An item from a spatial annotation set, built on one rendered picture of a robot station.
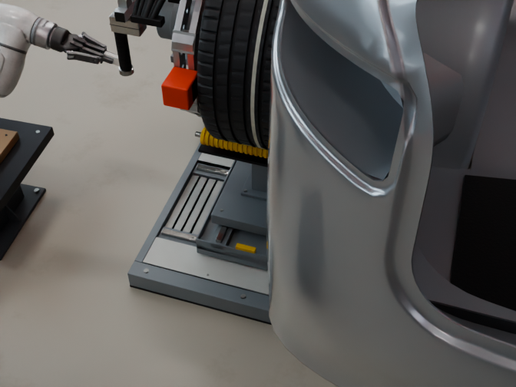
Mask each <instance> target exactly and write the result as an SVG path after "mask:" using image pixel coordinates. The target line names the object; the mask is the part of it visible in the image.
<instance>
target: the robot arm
mask: <svg viewBox="0 0 516 387"><path fill-rule="evenodd" d="M31 45H35V46H38V47H40V48H44V49H46V50H49V49H53V50H56V51H59V52H64V53H67V59H68V60H78V61H85V62H88V63H92V64H96V65H98V64H99V62H101V63H100V64H102V63H103V61H104V62H107V63H109V64H113V65H117V66H119V67H120V65H119V60H118V56H117V55H116V54H114V53H111V52H109V51H107V45H104V44H102V43H101V42H99V41H97V40H95V39H94V38H92V37H90V36H89V35H87V34H86V33H85V32H84V31H83V32H82V33H81V35H76V34H71V33H70V32H69V30H67V29H65V28H62V27H59V26H58V25H57V24H56V23H55V22H52V21H49V20H47V19H44V18H41V17H39V16H37V15H36V14H34V13H33V12H30V11H29V10H27V9H24V8H21V7H18V6H15V5H8V4H3V3H0V98H5V97H7V96H8V95H10V94H11V93H12V92H13V91H14V89H15V87H16V85H17V84H18V81H19V79H20V77H21V75H22V72H23V68H24V66H25V58H26V55H27V52H28V49H29V48H30V46H31Z"/></svg>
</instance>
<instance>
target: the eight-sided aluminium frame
mask: <svg viewBox="0 0 516 387"><path fill-rule="evenodd" d="M191 4H192V0H180V4H179V8H178V13H177V19H176V23H175V26H174V30H173V32H172V44H171V51H172V52H173V58H174V67H179V68H186V59H185V54H187V62H188V69H190V70H194V71H197V56H198V45H199V40H200V26H201V21H202V17H203V10H204V4H205V0H196V1H195V6H194V9H193V16H192V19H191V23H190V30H186V28H187V22H188V18H189V14H190V7H191ZM186 69H187V68H186ZM181 110H182V111H187V112H189V113H191V114H195V115H197V116H198V117H201V114H200V106H199V101H198V96H197V98H196V100H195V101H194V103H193V104H192V106H191V108H190V110H184V109H181Z"/></svg>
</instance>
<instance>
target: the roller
mask: <svg viewBox="0 0 516 387"><path fill-rule="evenodd" d="M195 137H200V142H201V144H203V145H207V146H211V147H217V148H221V149H224V148H225V150H230V151H235V152H240V153H243V152H244V153H245V154H249V155H254V156H259V157H264V158H266V159H267V158H268V150H264V149H260V148H258V147H251V146H246V145H243V144H237V143H233V142H229V141H222V140H219V139H216V138H214V137H213V136H211V135H210V133H209V132H208V131H207V129H206V128H203V130H202V131H201V132H198V131H196V133H195Z"/></svg>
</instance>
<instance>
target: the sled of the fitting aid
mask: <svg viewBox="0 0 516 387"><path fill-rule="evenodd" d="M236 162H237V160H234V162H233V164H232V166H231V168H230V170H229V172H228V174H227V176H226V178H225V180H224V182H223V185H222V187H221V188H220V191H219V193H218V194H217V197H216V199H215V201H214V202H213V205H212V207H211V208H210V211H209V213H208V214H207V218H206V219H205V221H204V223H203V226H202V227H201V229H200V232H199V233H198V235H197V238H196V244H197V252H198V253H201V254H204V255H208V256H213V257H216V258H220V259H223V260H229V261H232V262H235V263H240V264H243V265H247V266H252V267H256V268H259V269H262V270H268V266H267V250H266V236H264V235H260V234H257V233H251V232H247V231H244V230H238V229H235V228H232V227H225V226H222V225H219V224H215V223H211V214H212V212H213V209H214V207H215V206H216V203H217V201H218V199H219V197H220V195H221V193H222V191H223V189H224V187H225V185H226V183H227V180H228V178H229V176H230V174H231V172H232V170H233V168H234V166H235V164H236Z"/></svg>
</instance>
